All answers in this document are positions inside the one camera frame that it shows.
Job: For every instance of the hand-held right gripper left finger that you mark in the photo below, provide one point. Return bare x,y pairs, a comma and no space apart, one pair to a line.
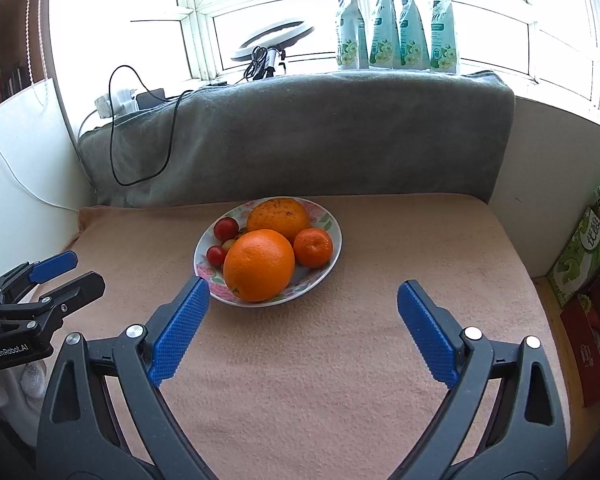
180,330

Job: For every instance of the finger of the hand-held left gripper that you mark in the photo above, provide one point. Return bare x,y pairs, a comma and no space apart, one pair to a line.
80,287
55,265

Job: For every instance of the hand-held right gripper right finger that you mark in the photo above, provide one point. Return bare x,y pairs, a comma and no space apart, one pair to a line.
425,332

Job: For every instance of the red cherry tomato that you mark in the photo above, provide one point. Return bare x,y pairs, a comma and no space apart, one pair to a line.
226,228
216,255

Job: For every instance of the brown longan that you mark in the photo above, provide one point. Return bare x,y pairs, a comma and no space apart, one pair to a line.
228,245

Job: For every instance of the smooth large orange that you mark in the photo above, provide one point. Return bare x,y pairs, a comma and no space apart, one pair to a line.
257,265

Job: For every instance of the floral white plate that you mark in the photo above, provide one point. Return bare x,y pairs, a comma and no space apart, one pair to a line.
310,280

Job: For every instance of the small mandarin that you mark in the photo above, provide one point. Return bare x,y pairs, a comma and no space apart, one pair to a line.
313,247

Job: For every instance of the bumpy large orange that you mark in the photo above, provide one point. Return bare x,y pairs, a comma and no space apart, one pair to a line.
277,217

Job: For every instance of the person's left hand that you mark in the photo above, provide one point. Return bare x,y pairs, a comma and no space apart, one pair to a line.
30,380

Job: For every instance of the pink blanket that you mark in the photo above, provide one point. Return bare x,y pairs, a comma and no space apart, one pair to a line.
330,360

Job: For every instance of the red carton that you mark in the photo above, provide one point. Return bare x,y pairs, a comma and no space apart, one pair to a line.
585,345

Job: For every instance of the white power strip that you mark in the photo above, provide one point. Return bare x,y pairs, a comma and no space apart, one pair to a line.
105,105

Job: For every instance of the green printed carton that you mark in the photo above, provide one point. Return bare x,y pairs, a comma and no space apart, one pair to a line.
580,260

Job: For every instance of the white plug adapter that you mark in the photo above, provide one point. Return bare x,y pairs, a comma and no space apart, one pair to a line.
127,97

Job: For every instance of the black power adapter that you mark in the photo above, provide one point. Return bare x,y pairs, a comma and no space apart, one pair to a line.
150,99

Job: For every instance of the wooden shelf unit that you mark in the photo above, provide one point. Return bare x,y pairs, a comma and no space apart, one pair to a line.
15,60

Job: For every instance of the grey cushion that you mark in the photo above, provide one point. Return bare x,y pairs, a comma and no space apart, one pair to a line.
330,135

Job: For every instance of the floral refill pouch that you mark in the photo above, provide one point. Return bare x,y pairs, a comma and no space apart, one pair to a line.
350,45
382,45
442,47
411,45

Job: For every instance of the white window frame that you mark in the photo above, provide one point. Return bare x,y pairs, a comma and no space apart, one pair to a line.
200,10

